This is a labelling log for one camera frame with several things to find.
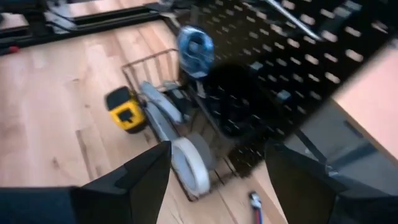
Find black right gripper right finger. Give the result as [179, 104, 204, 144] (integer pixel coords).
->
[265, 141, 398, 224]

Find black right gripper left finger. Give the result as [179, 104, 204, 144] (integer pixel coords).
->
[0, 141, 172, 224]

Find black yellow tape measure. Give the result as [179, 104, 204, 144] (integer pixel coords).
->
[104, 86, 147, 134]

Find white masking tape roll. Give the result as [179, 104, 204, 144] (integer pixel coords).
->
[170, 133, 215, 197]

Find grey utility knife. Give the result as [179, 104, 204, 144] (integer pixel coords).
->
[139, 81, 184, 142]

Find dark screwdriver with red end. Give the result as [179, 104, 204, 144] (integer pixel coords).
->
[0, 45, 21, 57]

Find chrome ratchet grey black handle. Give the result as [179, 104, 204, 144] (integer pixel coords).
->
[177, 25, 215, 78]

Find black perforated peg board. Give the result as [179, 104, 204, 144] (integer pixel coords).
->
[161, 0, 398, 179]

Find pale wood side table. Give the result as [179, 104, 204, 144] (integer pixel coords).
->
[331, 37, 398, 169]

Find black plastic cup bin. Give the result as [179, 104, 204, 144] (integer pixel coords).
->
[203, 63, 274, 138]

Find black wire basket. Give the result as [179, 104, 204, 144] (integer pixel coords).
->
[121, 48, 240, 202]

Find metal wire hook rail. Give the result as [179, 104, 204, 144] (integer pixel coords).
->
[264, 0, 324, 41]

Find black aluminium table frame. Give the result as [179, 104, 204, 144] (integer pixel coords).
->
[0, 2, 175, 50]

